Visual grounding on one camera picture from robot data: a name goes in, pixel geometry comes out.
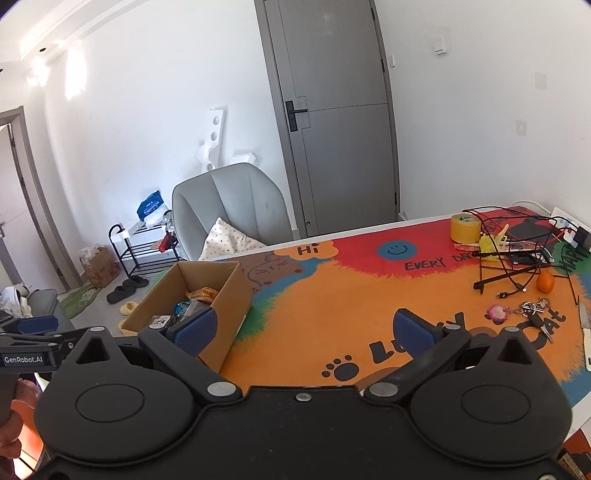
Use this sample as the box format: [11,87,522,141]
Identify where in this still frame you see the cardboard box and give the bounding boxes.
[122,261,252,372]

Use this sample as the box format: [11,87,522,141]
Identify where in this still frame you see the bunch of keys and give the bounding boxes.
[515,298,554,343]

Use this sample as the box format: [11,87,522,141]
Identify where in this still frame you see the black door handle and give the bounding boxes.
[284,100,308,132]

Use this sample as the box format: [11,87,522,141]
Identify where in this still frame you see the black usb cable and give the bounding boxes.
[496,271,530,300]

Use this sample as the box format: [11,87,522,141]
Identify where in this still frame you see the grey door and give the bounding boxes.
[254,1,400,237]

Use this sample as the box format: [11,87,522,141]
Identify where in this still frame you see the white power strip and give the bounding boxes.
[549,207,591,252]

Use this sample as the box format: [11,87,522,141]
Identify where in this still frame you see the small nut snack pack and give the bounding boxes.
[185,287,218,305]

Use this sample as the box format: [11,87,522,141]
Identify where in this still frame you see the black wire stand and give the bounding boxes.
[461,201,586,299]

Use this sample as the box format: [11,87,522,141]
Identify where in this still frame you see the brown paper bag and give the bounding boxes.
[79,245,119,288]

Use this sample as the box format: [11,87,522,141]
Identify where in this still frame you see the colourful cat table mat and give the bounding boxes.
[221,219,590,403]

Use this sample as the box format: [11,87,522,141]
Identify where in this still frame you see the white handled knife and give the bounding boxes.
[578,299,591,372]

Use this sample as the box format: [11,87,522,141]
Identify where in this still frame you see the grey armchair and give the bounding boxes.
[172,163,294,260]

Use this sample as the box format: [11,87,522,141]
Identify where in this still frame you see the white rice cake pack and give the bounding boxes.
[148,315,174,330]

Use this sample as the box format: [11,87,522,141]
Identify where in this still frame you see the yellow crumpled bag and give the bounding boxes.
[479,224,509,254]

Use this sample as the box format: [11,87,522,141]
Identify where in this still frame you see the black shoe rack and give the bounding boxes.
[108,210,184,277]

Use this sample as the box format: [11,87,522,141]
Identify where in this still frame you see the pink flower keychain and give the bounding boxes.
[485,305,512,325]

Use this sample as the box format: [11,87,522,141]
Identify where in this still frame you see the yellow tape roll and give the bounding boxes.
[450,212,482,245]

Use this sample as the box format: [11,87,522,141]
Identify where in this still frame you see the green floor mat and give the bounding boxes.
[60,284,101,320]

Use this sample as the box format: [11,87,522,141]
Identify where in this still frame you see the black slippers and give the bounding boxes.
[106,275,149,305]

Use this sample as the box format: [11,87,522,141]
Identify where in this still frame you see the orange tangerine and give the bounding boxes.
[536,270,555,293]

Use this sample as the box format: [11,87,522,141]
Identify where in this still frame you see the blue snack pack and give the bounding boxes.
[173,300,208,320]

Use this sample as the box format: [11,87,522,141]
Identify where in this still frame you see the blue plastic bag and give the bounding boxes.
[136,190,164,222]

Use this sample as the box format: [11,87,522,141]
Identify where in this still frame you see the dotted white cushion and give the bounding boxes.
[198,218,264,261]

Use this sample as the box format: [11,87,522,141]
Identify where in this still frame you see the person's left hand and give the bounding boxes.
[1,379,43,459]

